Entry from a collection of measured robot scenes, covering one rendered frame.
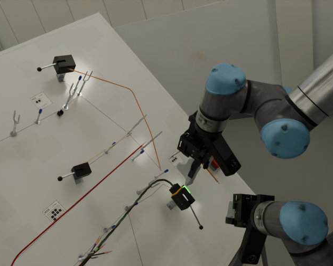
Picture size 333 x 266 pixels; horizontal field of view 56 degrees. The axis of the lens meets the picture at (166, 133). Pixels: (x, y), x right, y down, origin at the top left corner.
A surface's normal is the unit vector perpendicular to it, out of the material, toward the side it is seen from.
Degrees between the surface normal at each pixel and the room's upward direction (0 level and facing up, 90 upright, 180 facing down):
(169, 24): 90
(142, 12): 90
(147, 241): 54
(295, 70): 90
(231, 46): 90
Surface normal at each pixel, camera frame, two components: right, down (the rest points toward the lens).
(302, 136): -0.05, 0.51
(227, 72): 0.15, -0.68
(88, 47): 0.46, -0.38
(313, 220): 0.21, -0.19
